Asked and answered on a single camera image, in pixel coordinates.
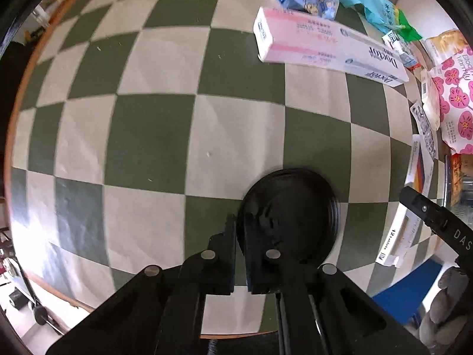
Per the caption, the black white printed packet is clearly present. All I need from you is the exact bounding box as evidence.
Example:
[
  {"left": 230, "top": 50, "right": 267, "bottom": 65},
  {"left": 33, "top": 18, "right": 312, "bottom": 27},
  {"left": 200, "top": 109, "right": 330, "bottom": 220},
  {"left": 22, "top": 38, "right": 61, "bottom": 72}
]
[{"left": 410, "top": 100, "right": 440, "bottom": 162}]

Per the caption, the green plastic packet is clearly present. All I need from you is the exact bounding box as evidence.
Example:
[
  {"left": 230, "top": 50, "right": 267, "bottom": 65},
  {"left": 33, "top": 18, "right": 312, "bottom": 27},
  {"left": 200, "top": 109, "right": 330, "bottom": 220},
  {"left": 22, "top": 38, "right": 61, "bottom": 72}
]
[{"left": 393, "top": 7, "right": 423, "bottom": 42}]

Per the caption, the black round plastic lid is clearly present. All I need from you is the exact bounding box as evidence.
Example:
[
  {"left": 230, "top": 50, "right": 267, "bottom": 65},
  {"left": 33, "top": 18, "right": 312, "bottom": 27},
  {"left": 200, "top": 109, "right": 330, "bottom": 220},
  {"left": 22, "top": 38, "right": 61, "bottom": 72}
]
[{"left": 236, "top": 169, "right": 339, "bottom": 264}]

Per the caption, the yellow snack bag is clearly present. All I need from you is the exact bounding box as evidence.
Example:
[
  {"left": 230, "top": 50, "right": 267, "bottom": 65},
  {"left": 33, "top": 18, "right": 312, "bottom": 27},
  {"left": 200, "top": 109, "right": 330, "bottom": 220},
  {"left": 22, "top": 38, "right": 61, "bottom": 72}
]
[{"left": 423, "top": 29, "right": 468, "bottom": 67}]

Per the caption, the white tablet box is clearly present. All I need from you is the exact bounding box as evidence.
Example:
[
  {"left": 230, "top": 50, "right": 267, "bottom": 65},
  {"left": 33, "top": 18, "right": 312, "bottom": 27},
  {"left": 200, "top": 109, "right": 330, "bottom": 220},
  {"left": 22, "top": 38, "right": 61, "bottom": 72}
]
[{"left": 375, "top": 135, "right": 435, "bottom": 267}]

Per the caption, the pink white long carton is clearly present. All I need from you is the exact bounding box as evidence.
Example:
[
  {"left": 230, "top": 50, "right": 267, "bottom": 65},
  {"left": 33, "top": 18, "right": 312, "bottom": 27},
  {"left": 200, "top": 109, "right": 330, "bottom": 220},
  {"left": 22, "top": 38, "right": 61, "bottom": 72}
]
[{"left": 253, "top": 6, "right": 410, "bottom": 88}]

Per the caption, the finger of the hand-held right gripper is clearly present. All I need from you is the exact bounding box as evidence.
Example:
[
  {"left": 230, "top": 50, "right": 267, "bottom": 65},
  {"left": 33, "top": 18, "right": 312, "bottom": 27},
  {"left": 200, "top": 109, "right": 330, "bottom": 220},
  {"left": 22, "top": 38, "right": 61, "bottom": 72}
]
[{"left": 401, "top": 186, "right": 444, "bottom": 232}]

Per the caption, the pink floral paper bag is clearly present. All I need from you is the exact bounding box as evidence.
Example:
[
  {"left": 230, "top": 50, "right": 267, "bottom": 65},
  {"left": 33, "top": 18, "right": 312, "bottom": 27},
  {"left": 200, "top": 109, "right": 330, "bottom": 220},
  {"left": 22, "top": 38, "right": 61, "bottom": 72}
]
[{"left": 429, "top": 46, "right": 473, "bottom": 154}]

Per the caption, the orange snack box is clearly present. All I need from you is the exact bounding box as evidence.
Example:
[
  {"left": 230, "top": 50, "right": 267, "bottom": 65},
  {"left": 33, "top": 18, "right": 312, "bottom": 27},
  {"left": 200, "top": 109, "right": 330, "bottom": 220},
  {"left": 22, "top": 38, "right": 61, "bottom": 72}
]
[{"left": 443, "top": 153, "right": 473, "bottom": 208}]

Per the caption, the small white blue box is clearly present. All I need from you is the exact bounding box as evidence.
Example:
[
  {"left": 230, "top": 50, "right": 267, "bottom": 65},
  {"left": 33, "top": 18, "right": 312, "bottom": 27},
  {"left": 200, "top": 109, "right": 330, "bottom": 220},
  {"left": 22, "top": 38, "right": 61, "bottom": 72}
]
[{"left": 382, "top": 31, "right": 418, "bottom": 68}]

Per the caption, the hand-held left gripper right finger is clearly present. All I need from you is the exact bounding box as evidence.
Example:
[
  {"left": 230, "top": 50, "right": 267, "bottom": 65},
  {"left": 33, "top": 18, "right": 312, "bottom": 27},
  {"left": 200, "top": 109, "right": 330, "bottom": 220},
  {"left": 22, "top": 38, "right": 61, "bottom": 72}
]
[{"left": 244, "top": 212, "right": 432, "bottom": 355}]

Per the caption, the blue foam cushion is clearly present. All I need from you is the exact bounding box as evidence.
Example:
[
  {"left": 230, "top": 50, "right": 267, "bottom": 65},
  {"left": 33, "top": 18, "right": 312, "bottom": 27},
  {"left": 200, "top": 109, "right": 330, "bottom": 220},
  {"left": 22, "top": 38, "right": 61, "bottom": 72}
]
[{"left": 371, "top": 253, "right": 456, "bottom": 327}]

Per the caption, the person's right hand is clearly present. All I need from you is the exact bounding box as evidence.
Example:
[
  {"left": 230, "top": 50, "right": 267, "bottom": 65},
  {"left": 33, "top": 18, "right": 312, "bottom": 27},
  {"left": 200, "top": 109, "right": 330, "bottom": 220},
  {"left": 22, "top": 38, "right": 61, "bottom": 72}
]
[{"left": 419, "top": 265, "right": 473, "bottom": 349}]

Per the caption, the green white checkered tablecloth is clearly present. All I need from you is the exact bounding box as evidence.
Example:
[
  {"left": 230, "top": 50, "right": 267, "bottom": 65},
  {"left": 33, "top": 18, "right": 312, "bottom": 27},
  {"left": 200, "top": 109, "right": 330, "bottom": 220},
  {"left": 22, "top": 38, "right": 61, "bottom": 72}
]
[{"left": 7, "top": 0, "right": 452, "bottom": 336}]

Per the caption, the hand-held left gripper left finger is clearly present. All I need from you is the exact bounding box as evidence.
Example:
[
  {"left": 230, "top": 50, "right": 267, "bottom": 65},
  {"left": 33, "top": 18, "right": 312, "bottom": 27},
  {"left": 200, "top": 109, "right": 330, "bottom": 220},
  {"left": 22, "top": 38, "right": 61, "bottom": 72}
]
[{"left": 44, "top": 214, "right": 237, "bottom": 355}]

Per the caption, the black wheeled frame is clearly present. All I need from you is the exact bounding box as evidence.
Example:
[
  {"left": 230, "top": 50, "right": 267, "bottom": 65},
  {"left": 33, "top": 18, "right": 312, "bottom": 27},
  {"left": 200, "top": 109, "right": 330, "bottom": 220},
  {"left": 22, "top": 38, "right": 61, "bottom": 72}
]
[{"left": 0, "top": 229, "right": 93, "bottom": 335}]

